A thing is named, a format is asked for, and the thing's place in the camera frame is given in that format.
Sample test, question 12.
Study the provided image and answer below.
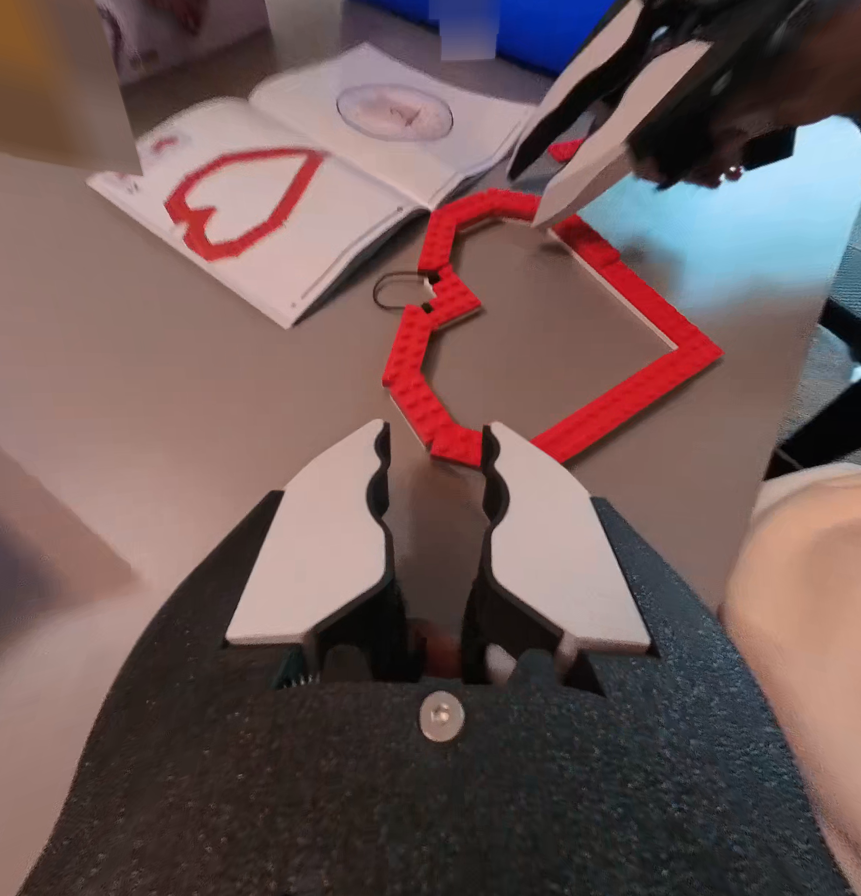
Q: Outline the person's right hand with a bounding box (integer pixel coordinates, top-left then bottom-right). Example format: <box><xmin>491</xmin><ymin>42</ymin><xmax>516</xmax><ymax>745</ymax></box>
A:
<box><xmin>770</xmin><ymin>0</ymin><xmax>861</xmax><ymax>123</ymax></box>

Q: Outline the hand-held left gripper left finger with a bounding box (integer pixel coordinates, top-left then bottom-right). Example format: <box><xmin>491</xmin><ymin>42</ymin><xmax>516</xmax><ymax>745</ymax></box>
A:
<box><xmin>225</xmin><ymin>420</ymin><xmax>395</xmax><ymax>648</ymax></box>

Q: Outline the person's lap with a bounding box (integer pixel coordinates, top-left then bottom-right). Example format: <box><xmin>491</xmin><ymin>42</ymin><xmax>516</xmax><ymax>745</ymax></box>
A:
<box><xmin>723</xmin><ymin>463</ymin><xmax>861</xmax><ymax>896</ymax></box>

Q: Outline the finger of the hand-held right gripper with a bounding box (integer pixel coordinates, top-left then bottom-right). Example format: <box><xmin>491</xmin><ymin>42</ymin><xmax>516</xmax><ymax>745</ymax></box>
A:
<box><xmin>532</xmin><ymin>42</ymin><xmax>711</xmax><ymax>228</ymax></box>
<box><xmin>507</xmin><ymin>0</ymin><xmax>645</xmax><ymax>176</ymax></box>

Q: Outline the blue plastic bin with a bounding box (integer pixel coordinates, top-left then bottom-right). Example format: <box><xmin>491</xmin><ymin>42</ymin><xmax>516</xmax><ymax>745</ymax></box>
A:
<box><xmin>347</xmin><ymin>0</ymin><xmax>617</xmax><ymax>77</ymax></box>

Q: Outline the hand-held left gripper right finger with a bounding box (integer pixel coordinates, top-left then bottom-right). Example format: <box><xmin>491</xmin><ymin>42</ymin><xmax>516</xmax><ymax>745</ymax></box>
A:
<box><xmin>472</xmin><ymin>421</ymin><xmax>652</xmax><ymax>655</ymax></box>

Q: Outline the red brick heart frame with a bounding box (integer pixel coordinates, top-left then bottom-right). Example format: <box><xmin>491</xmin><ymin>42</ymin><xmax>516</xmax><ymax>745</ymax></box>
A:
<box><xmin>382</xmin><ymin>188</ymin><xmax>725</xmax><ymax>469</ymax></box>

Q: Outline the open instruction booklet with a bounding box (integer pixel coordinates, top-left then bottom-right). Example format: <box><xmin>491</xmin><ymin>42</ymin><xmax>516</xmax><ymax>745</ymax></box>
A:
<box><xmin>86</xmin><ymin>42</ymin><xmax>543</xmax><ymax>330</ymax></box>

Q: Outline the black cord loop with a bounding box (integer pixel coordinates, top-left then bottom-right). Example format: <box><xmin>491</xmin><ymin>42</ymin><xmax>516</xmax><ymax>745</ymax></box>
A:
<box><xmin>372</xmin><ymin>272</ymin><xmax>442</xmax><ymax>312</ymax></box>

